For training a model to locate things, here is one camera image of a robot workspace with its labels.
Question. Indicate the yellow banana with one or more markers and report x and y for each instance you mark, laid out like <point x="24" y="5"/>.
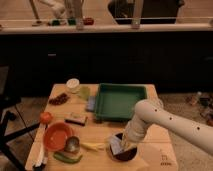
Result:
<point x="93" y="146"/>

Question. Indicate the bunch of dark grapes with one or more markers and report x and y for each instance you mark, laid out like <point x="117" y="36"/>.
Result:
<point x="59" y="100"/>

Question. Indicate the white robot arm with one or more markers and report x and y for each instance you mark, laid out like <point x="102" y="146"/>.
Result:
<point x="147" y="112"/>

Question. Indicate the small metal cup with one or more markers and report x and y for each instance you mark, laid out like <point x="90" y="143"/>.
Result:
<point x="72" y="145"/>

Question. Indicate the blue grey sponge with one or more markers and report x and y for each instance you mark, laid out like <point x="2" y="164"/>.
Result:
<point x="90" y="104"/>

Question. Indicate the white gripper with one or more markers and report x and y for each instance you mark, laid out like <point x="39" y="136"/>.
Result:
<point x="126" y="144"/>

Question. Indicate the brown wooden block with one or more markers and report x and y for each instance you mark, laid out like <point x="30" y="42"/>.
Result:
<point x="78" y="119"/>

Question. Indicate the green rectangular tray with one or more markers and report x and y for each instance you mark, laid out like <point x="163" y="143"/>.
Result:
<point x="115" y="102"/>

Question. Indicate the orange bowl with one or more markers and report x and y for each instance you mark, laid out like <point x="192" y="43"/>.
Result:
<point x="56" y="135"/>

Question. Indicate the dark purple bowl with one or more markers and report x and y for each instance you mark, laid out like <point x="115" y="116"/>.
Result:
<point x="125" y="155"/>

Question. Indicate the red tomato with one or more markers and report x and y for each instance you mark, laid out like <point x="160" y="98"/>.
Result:
<point x="46" y="117"/>

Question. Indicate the green pepper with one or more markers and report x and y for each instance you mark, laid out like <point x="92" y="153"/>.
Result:
<point x="61" y="157"/>

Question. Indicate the white round container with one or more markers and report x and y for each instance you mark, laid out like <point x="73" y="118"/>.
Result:
<point x="73" y="85"/>

